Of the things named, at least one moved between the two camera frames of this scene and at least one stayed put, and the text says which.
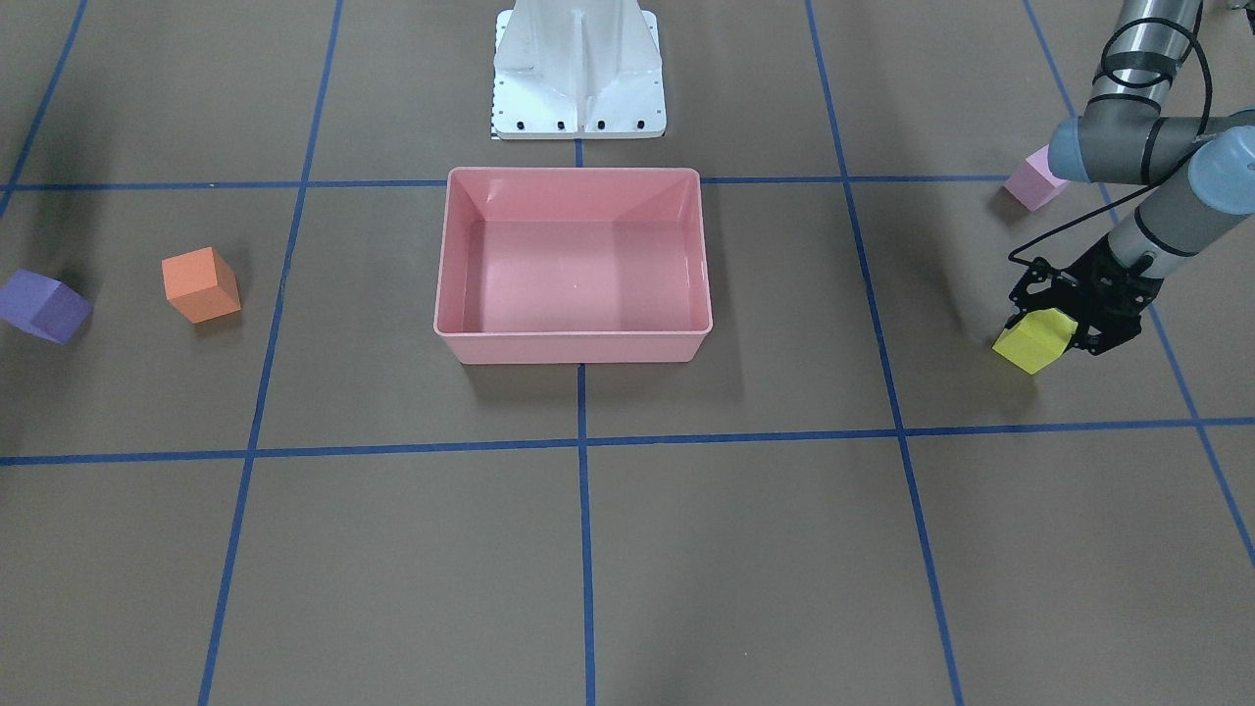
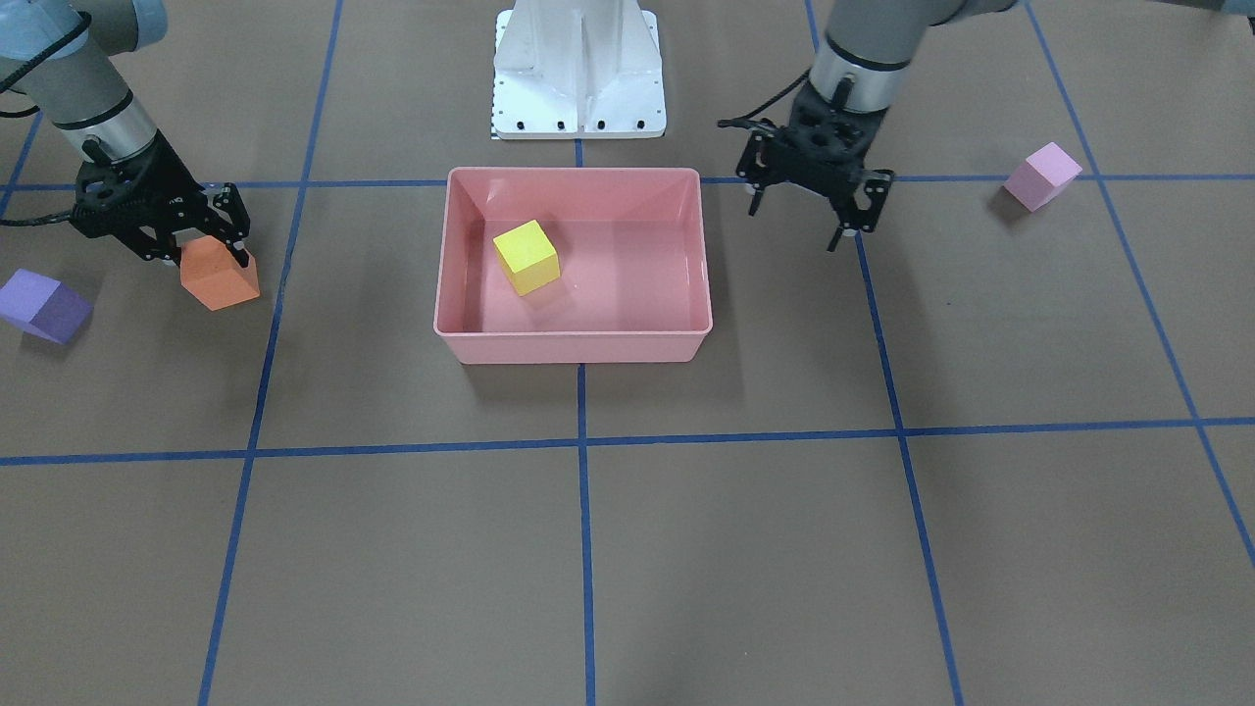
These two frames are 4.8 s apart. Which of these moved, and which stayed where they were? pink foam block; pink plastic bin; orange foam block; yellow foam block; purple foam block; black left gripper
Moved: yellow foam block; black left gripper; orange foam block
Stayed: purple foam block; pink foam block; pink plastic bin
